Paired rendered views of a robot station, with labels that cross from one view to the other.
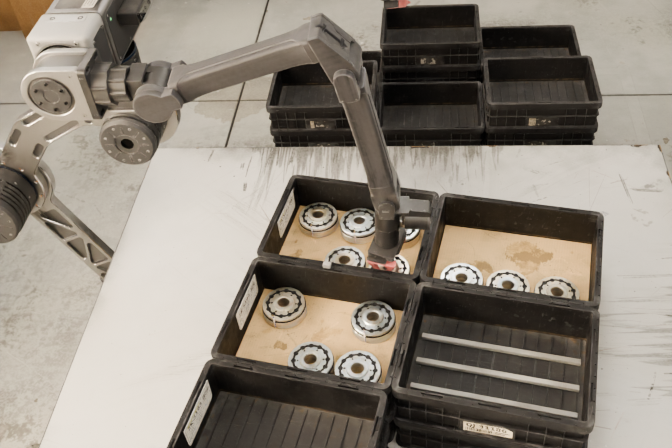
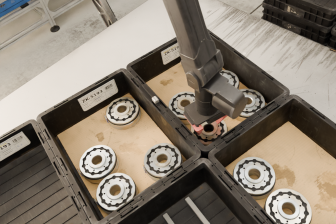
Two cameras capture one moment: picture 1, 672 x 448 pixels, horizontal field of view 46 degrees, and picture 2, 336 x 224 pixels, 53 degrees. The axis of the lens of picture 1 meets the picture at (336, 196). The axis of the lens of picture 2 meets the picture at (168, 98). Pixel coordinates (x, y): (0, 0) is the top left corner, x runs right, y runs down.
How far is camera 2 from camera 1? 1.16 m
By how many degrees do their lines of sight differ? 31
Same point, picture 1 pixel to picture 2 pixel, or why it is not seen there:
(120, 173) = not seen: hidden behind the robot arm
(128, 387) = (41, 106)
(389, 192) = (193, 64)
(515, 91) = not seen: outside the picture
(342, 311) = (155, 139)
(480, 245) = (302, 155)
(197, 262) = (134, 56)
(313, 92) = not seen: outside the picture
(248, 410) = (44, 166)
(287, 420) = (54, 191)
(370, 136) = not seen: outside the picture
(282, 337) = (106, 132)
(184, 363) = not seen: hidden behind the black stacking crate
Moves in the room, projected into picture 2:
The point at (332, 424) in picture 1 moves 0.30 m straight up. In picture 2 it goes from (72, 217) to (16, 159)
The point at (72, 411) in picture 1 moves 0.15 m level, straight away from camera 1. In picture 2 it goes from (11, 102) to (23, 74)
